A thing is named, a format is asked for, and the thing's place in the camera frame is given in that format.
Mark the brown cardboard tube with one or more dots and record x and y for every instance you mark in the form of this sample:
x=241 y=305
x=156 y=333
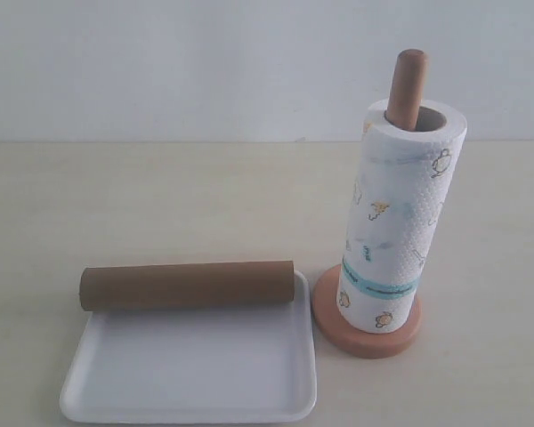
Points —
x=187 y=286

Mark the printed white paper towel roll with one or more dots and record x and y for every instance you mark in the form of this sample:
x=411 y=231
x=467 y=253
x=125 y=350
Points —
x=398 y=194

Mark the wooden paper towel holder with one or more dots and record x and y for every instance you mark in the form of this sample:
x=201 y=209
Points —
x=402 y=111

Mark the white square plastic tray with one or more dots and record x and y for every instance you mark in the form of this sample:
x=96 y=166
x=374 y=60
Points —
x=246 y=365

